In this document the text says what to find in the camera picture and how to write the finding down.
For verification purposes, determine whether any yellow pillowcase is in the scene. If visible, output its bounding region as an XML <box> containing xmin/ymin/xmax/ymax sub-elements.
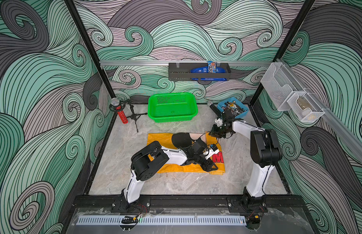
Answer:
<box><xmin>147</xmin><ymin>133</ymin><xmax>225</xmax><ymax>176</ymax></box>

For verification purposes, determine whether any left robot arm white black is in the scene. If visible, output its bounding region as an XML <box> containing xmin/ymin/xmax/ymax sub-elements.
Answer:
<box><xmin>113</xmin><ymin>138</ymin><xmax>220</xmax><ymax>213</ymax></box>

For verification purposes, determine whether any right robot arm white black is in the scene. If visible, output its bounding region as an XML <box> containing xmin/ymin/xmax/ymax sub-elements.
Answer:
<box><xmin>210</xmin><ymin>104</ymin><xmax>282</xmax><ymax>213</ymax></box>

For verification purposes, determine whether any black remote control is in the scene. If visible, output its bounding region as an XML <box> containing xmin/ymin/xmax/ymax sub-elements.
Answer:
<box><xmin>207</xmin><ymin>101</ymin><xmax>222</xmax><ymax>118</ymax></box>

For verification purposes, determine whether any blue tray with small parts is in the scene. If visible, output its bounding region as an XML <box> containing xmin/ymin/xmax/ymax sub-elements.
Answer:
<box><xmin>217</xmin><ymin>97</ymin><xmax>249</xmax><ymax>119</ymax></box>

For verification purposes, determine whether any blue snack packet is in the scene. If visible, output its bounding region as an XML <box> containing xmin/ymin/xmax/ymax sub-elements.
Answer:
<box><xmin>190</xmin><ymin>61</ymin><xmax>226</xmax><ymax>73</ymax></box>

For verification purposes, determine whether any green plastic basket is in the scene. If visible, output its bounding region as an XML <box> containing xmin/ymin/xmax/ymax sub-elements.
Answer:
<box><xmin>147</xmin><ymin>93</ymin><xmax>198</xmax><ymax>123</ymax></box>

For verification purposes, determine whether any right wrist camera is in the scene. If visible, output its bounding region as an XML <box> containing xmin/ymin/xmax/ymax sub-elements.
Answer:
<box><xmin>215</xmin><ymin>118</ymin><xmax>224</xmax><ymax>127</ymax></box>

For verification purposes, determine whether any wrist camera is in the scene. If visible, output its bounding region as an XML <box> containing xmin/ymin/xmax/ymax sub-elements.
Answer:
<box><xmin>215</xmin><ymin>118</ymin><xmax>224</xmax><ymax>127</ymax></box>
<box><xmin>203</xmin><ymin>144</ymin><xmax>220</xmax><ymax>160</ymax></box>

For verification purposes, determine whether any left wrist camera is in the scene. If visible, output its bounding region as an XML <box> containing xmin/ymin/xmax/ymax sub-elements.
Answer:
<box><xmin>203</xmin><ymin>144</ymin><xmax>220</xmax><ymax>160</ymax></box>

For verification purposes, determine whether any large clear wall bin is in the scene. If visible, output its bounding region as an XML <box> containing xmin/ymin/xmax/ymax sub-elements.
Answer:
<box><xmin>261</xmin><ymin>62</ymin><xmax>297</xmax><ymax>111</ymax></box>

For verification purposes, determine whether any black wall shelf basket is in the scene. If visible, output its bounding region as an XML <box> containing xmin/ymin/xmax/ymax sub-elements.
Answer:
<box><xmin>168</xmin><ymin>63</ymin><xmax>232</xmax><ymax>82</ymax></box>

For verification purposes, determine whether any small clear wall bin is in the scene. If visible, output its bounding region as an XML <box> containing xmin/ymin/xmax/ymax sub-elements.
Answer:
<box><xmin>287</xmin><ymin>91</ymin><xmax>325</xmax><ymax>123</ymax></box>

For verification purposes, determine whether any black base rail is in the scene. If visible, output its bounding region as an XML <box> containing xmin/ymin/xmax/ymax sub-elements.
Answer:
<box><xmin>72</xmin><ymin>195</ymin><xmax>305</xmax><ymax>214</ymax></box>

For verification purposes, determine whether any aluminium wall rail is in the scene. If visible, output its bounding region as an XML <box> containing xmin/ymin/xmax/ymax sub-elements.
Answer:
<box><xmin>100</xmin><ymin>59</ymin><xmax>272</xmax><ymax>67</ymax></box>

